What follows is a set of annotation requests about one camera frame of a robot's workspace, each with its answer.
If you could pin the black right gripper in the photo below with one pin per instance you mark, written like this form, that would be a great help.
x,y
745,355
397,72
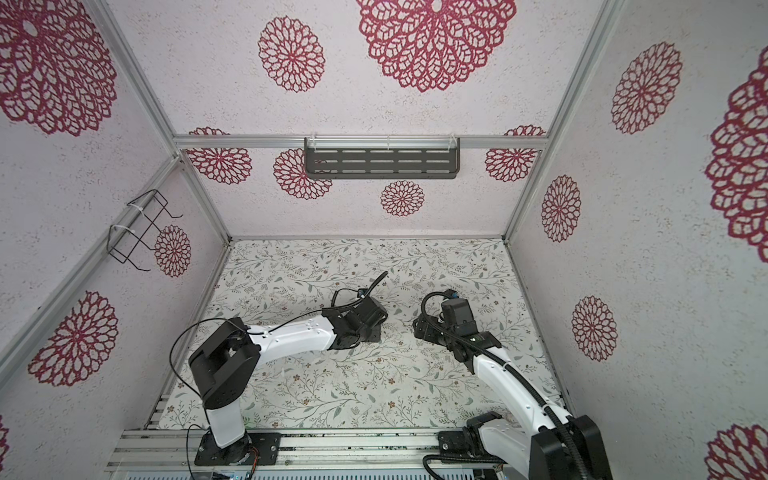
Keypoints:
x,y
427,323

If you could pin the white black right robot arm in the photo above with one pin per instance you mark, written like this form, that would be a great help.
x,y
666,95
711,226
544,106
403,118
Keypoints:
x,y
516,390

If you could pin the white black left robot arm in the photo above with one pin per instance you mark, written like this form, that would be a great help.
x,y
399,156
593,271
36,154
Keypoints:
x,y
223,365

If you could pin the dark metal wall shelf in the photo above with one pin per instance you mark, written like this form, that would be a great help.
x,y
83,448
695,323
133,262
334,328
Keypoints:
x,y
387,159

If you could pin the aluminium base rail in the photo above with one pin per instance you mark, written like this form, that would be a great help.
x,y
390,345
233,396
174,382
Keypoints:
x,y
189,453

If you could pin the black wire wall rack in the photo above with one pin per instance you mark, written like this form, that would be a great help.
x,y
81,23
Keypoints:
x,y
168,242

